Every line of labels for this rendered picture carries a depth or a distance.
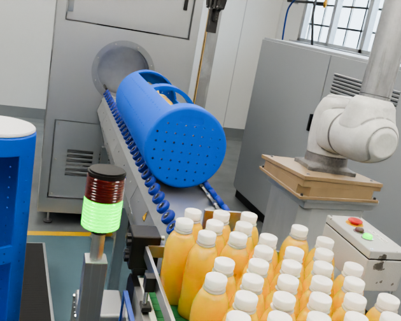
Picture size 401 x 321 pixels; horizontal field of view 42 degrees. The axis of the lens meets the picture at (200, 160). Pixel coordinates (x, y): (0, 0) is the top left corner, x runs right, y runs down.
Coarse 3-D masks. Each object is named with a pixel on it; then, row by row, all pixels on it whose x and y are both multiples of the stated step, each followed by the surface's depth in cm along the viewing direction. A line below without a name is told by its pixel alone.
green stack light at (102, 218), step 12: (84, 204) 85; (96, 204) 83; (108, 204) 84; (120, 204) 86; (84, 216) 85; (96, 216) 84; (108, 216) 84; (120, 216) 87; (96, 228) 85; (108, 228) 85
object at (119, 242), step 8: (120, 224) 242; (120, 232) 243; (120, 240) 244; (120, 248) 245; (112, 256) 248; (120, 256) 246; (112, 264) 247; (120, 264) 248; (112, 272) 248; (120, 272) 249; (112, 280) 249; (112, 288) 250
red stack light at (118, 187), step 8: (88, 176) 84; (88, 184) 84; (96, 184) 83; (104, 184) 83; (112, 184) 83; (120, 184) 84; (88, 192) 84; (96, 192) 83; (104, 192) 83; (112, 192) 83; (120, 192) 85; (96, 200) 83; (104, 200) 83; (112, 200) 84; (120, 200) 85
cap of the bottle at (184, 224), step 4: (176, 220) 114; (180, 220) 114; (184, 220) 114; (188, 220) 115; (192, 220) 115; (176, 224) 113; (180, 224) 113; (184, 224) 112; (188, 224) 113; (192, 224) 114; (176, 228) 114; (180, 228) 113; (184, 228) 113; (188, 228) 113
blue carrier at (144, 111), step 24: (144, 72) 245; (120, 96) 237; (144, 96) 201; (168, 96) 257; (144, 120) 180; (168, 120) 171; (192, 120) 173; (216, 120) 175; (144, 144) 172; (168, 144) 173; (192, 144) 175; (216, 144) 177; (192, 168) 178; (216, 168) 180
